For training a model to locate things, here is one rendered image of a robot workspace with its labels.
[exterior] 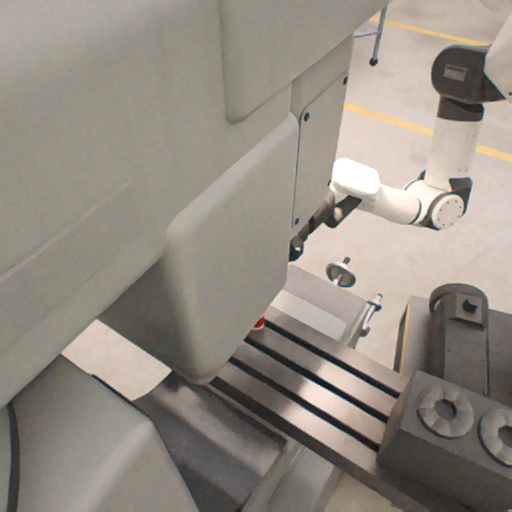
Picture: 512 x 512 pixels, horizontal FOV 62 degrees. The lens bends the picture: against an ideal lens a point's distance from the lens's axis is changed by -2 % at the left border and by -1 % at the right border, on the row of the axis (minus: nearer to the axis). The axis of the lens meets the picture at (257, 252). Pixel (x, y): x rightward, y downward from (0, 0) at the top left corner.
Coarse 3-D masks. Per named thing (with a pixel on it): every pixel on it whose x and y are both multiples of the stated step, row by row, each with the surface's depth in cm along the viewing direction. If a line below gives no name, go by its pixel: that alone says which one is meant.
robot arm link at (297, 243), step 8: (320, 208) 79; (312, 216) 78; (320, 216) 79; (304, 224) 76; (312, 224) 79; (320, 224) 81; (304, 232) 77; (312, 232) 81; (296, 240) 74; (304, 240) 79; (296, 248) 74; (296, 256) 75
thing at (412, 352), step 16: (416, 304) 169; (400, 320) 184; (416, 320) 164; (432, 320) 164; (400, 336) 178; (416, 336) 159; (400, 352) 168; (416, 352) 155; (400, 368) 154; (416, 368) 151
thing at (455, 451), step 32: (416, 384) 75; (448, 384) 75; (416, 416) 71; (448, 416) 71; (480, 416) 71; (384, 448) 78; (416, 448) 72; (448, 448) 68; (480, 448) 68; (416, 480) 81; (448, 480) 75; (480, 480) 69
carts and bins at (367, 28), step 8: (384, 8) 351; (384, 16) 356; (368, 24) 375; (360, 32) 363; (368, 32) 363; (376, 32) 364; (376, 40) 372; (376, 48) 376; (376, 56) 382; (376, 64) 388
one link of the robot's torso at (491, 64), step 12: (504, 24) 73; (504, 36) 70; (492, 48) 71; (504, 48) 68; (492, 60) 70; (504, 60) 68; (492, 72) 71; (504, 72) 69; (504, 84) 69; (504, 96) 74
